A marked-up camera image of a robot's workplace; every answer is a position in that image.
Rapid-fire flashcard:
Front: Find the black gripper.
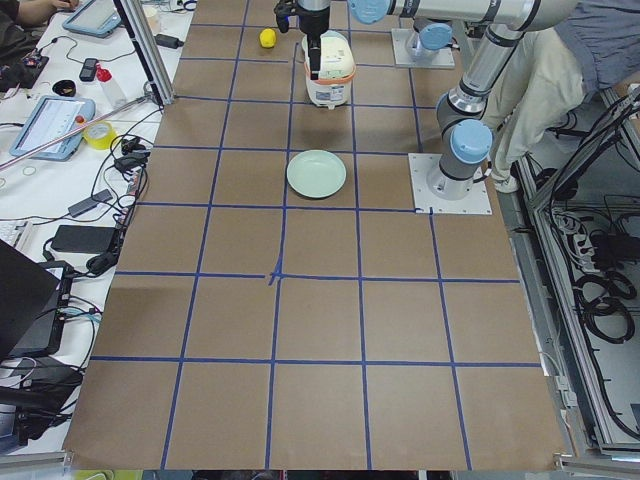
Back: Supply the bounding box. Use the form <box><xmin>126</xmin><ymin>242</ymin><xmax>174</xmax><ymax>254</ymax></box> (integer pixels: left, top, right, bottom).
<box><xmin>297</xmin><ymin>0</ymin><xmax>331</xmax><ymax>80</ymax></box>

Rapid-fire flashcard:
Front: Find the white rice cooker orange handle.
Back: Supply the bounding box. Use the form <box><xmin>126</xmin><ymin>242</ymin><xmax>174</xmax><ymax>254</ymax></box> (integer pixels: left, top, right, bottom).
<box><xmin>302</xmin><ymin>30</ymin><xmax>356</xmax><ymax>110</ymax></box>

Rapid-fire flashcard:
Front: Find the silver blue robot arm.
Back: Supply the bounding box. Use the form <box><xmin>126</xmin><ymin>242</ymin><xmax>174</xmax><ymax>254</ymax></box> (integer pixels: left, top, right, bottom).
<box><xmin>349</xmin><ymin>1</ymin><xmax>576</xmax><ymax>193</ymax></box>
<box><xmin>294</xmin><ymin>1</ymin><xmax>452</xmax><ymax>80</ymax></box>

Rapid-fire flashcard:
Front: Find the green plate near arm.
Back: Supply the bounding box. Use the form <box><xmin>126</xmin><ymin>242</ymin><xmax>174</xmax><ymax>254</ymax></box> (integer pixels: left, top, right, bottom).
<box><xmin>286</xmin><ymin>150</ymin><xmax>347</xmax><ymax>199</ymax></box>

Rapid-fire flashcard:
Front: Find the yellow lemon toy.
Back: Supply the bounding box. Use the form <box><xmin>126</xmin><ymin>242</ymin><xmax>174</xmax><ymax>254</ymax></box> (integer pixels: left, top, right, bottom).
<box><xmin>259</xmin><ymin>28</ymin><xmax>277</xmax><ymax>49</ymax></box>

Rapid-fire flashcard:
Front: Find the black power adapter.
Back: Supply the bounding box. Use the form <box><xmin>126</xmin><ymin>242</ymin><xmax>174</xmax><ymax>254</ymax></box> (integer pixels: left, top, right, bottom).
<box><xmin>154</xmin><ymin>33</ymin><xmax>184</xmax><ymax>49</ymax></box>

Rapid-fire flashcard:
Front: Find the metal rod stand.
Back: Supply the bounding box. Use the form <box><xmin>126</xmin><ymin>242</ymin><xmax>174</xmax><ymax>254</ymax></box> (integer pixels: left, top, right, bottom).
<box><xmin>1</xmin><ymin>82</ymin><xmax>163</xmax><ymax>171</ymax></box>

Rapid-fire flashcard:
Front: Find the red cap squeeze bottle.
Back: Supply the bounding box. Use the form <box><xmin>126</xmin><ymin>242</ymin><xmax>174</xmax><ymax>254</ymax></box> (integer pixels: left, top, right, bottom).
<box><xmin>96</xmin><ymin>63</ymin><xmax>127</xmax><ymax>108</ymax></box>

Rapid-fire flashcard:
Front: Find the yellow tape roll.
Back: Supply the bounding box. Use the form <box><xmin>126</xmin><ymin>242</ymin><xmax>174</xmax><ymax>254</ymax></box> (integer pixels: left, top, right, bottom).
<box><xmin>82</xmin><ymin>121</ymin><xmax>117</xmax><ymax>151</ymax></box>

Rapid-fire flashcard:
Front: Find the black phone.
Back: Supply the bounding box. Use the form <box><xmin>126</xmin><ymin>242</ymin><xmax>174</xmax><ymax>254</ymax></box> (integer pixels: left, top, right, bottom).
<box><xmin>79</xmin><ymin>58</ymin><xmax>99</xmax><ymax>82</ymax></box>

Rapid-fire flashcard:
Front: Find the black round cup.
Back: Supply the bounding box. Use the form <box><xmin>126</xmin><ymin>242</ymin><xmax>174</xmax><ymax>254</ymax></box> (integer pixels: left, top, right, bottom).
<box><xmin>52</xmin><ymin>79</ymin><xmax>77</xmax><ymax>97</ymax></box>

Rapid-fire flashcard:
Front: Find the blue teach pendant tablet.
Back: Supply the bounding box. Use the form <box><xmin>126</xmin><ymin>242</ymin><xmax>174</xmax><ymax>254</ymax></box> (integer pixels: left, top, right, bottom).
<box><xmin>9</xmin><ymin>95</ymin><xmax>95</xmax><ymax>161</ymax></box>

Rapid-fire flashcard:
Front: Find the large black power brick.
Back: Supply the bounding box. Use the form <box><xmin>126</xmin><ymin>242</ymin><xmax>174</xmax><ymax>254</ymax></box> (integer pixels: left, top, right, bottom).
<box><xmin>51</xmin><ymin>225</ymin><xmax>116</xmax><ymax>254</ymax></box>

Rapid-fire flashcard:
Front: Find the person in beige trousers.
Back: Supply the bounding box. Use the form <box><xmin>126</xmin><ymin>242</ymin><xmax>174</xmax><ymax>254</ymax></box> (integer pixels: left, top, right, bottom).
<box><xmin>483</xmin><ymin>1</ymin><xmax>639</xmax><ymax>194</ymax></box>

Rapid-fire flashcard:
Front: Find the black laptop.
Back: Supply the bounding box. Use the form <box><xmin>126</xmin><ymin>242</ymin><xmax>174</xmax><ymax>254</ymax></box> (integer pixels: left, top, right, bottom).
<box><xmin>1</xmin><ymin>242</ymin><xmax>72</xmax><ymax>360</ymax></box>

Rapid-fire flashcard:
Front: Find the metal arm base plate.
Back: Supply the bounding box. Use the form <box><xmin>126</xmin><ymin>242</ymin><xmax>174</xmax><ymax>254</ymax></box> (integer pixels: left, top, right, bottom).
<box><xmin>391</xmin><ymin>28</ymin><xmax>455</xmax><ymax>70</ymax></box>
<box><xmin>408</xmin><ymin>153</ymin><xmax>492</xmax><ymax>215</ymax></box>

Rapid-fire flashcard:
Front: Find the aluminium frame post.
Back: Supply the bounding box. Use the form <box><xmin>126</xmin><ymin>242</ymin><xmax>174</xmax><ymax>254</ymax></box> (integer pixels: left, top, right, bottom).
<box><xmin>114</xmin><ymin>0</ymin><xmax>175</xmax><ymax>107</ymax></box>

